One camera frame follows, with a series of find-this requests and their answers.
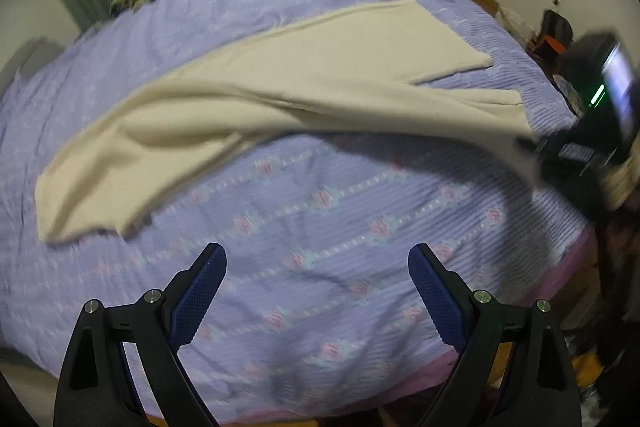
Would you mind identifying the pink bed sheet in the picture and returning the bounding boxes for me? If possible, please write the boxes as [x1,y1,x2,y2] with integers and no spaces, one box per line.
[145,227,601,425]

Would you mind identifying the orange item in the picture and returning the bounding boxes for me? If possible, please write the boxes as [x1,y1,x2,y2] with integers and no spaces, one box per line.
[542,34,567,58]

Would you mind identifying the cream pants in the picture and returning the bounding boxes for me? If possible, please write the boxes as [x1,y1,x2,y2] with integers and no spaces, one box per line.
[35,0,543,244]

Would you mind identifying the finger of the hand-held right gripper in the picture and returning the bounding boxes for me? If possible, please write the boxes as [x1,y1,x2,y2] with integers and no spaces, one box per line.
[535,159,560,185]
[516,136,552,155]

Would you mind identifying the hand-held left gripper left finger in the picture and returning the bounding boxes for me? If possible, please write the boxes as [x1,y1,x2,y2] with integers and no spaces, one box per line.
[54,243,228,427]

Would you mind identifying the black chair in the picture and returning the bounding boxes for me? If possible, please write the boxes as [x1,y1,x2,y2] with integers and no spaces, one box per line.
[540,9,574,52]

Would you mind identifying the white cloth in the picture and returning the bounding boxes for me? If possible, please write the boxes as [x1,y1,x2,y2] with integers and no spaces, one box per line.
[495,4,532,38]

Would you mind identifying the purple floral blanket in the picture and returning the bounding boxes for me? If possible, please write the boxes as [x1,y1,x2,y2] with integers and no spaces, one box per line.
[0,0,598,425]

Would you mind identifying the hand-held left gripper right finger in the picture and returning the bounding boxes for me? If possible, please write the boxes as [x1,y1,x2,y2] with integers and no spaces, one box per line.
[407,243,583,427]

